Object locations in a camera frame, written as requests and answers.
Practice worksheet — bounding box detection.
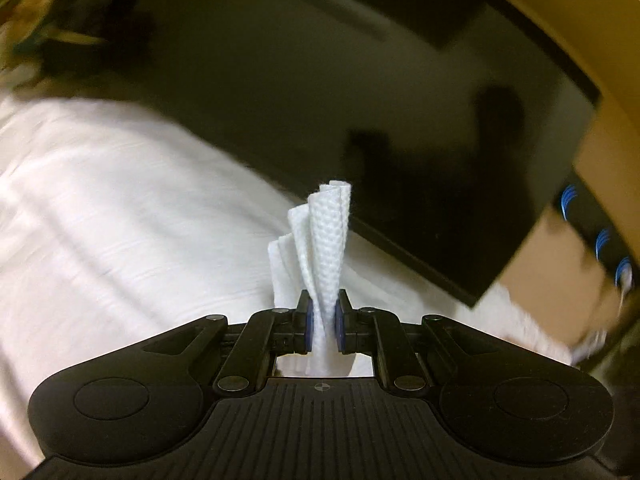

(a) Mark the colourful patterned cloth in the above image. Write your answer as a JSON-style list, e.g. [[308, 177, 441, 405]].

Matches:
[[0, 0, 156, 81]]

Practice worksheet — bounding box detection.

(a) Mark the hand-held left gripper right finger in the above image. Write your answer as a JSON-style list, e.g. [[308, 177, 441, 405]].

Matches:
[[334, 289, 501, 393]]

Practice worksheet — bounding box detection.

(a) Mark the white textured tissue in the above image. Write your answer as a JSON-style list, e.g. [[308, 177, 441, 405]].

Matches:
[[267, 179, 353, 377]]

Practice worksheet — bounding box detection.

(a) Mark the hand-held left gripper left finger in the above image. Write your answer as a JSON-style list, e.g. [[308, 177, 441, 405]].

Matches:
[[142, 290, 316, 395]]

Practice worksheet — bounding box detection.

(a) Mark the black device with blue lights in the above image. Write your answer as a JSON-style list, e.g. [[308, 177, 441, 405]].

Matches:
[[550, 167, 640, 306]]

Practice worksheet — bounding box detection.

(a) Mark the black monitor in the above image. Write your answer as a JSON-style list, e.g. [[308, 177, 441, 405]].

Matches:
[[95, 0, 603, 310]]

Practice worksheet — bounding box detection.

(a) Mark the white fringed cloth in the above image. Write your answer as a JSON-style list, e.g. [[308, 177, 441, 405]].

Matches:
[[0, 92, 608, 466]]

